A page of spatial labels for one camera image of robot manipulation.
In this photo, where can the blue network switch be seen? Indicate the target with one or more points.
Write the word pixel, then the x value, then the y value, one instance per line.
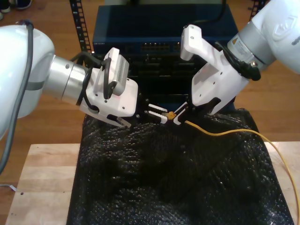
pixel 152 25

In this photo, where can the black perforated rack post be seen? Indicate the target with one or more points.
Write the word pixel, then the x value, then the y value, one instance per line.
pixel 80 23
pixel 255 9

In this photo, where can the black rack server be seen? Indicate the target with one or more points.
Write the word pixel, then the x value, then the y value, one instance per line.
pixel 159 68

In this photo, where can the black bubble mat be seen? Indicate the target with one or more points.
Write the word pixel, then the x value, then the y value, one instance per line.
pixel 164 187

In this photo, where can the person's dark shoe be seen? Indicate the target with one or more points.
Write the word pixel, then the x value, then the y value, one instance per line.
pixel 23 4

